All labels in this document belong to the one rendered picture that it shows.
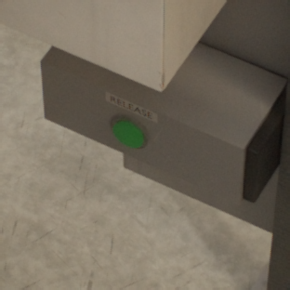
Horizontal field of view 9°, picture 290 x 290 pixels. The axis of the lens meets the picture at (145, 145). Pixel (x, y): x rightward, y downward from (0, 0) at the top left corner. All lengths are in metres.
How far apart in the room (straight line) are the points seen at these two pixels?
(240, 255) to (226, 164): 1.34
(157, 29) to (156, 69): 0.04
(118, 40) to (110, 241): 1.57
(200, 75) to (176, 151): 0.07
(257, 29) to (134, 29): 0.24
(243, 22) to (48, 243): 1.39
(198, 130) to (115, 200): 1.42
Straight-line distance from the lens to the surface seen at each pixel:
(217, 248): 2.82
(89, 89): 1.49
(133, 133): 1.49
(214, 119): 1.46
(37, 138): 2.95
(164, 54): 1.26
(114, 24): 1.26
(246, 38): 1.48
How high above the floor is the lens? 2.33
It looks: 53 degrees down
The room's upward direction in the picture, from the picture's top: straight up
